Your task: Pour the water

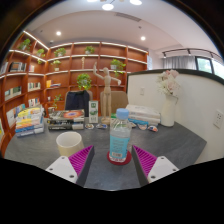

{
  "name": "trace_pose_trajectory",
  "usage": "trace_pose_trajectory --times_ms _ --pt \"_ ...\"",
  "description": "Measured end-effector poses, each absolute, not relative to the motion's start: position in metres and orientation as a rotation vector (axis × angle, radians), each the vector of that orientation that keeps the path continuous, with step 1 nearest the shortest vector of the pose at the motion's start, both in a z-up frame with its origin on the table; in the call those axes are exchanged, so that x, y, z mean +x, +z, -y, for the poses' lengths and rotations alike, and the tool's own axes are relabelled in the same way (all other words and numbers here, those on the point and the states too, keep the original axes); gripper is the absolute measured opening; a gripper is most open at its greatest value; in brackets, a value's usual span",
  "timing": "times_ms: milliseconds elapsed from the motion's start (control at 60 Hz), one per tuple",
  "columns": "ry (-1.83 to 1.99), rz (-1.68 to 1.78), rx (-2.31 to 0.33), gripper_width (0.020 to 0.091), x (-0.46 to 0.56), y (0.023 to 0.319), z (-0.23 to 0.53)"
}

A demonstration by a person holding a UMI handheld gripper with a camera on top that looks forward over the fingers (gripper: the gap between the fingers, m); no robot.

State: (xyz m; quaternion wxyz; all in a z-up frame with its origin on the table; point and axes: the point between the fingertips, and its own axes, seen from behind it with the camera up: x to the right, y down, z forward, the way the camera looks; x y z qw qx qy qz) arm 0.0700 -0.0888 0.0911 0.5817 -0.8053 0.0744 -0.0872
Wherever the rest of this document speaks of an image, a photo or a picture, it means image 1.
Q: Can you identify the wooden artist mannequin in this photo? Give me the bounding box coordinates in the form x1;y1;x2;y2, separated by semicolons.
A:
92;61;123;125

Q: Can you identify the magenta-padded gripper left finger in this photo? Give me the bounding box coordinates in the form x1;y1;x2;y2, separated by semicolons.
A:
45;144;96;188

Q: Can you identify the brown chair back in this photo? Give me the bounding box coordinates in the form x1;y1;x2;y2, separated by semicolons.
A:
99;90;129;116

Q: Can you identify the stack of dark books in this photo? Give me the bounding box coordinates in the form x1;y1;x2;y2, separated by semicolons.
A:
46;109;86;131

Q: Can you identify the window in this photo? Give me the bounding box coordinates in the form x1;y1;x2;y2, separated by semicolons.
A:
194;56;224;79

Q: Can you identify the flat round red coaster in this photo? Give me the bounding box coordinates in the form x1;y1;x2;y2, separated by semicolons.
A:
106;150;133;166

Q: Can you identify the ceiling air vent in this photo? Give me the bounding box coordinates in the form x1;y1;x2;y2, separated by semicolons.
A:
114;12;139;23

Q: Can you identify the ceiling lamp with round bulbs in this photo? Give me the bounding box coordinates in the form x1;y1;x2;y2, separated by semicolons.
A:
87;0;144;11

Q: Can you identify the cream cup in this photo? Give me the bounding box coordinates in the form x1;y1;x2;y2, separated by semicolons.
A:
55;131;85;158

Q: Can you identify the wooden shelf unit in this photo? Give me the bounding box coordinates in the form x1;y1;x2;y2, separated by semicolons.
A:
0;30;149;148

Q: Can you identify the grey curtain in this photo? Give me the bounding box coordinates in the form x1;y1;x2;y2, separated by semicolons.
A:
163;54;198;70

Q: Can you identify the tall green-white carton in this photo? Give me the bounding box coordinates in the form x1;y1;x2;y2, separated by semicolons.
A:
88;100;100;124

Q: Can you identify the clear blue-capped water bottle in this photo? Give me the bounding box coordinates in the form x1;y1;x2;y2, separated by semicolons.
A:
108;107;133;164

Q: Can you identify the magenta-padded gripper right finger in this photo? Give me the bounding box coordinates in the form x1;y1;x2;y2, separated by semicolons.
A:
131;144;180;187

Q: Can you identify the dark office chair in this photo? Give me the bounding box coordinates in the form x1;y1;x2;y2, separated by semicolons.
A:
64;89;92;113

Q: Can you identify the stack of colourful books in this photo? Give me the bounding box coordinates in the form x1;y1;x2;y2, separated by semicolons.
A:
14;105;46;138

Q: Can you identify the white vase with flowers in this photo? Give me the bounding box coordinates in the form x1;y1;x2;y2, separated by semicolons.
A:
156;69;182;128

